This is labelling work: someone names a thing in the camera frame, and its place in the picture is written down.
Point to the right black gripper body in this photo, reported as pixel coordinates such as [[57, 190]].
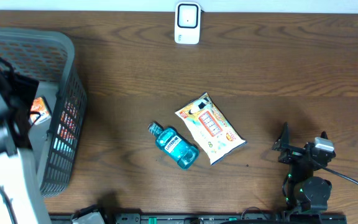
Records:
[[293, 154]]

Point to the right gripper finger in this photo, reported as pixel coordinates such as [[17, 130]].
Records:
[[324, 135], [282, 143]]

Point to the wet wipes packet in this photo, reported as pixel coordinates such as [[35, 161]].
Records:
[[210, 128]]

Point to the blue Listerine mouthwash bottle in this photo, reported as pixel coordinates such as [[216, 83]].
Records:
[[174, 145]]

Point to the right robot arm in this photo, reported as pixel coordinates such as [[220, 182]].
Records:
[[305, 193]]

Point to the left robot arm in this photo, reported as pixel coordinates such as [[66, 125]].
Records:
[[20, 198]]

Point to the white barcode scanner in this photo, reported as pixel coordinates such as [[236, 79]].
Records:
[[187, 23]]

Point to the grey plastic shopping basket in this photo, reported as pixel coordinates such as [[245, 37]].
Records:
[[49, 58]]

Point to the small orange box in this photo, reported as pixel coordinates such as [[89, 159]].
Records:
[[39, 112]]

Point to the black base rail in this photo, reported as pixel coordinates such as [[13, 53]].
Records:
[[98, 214]]

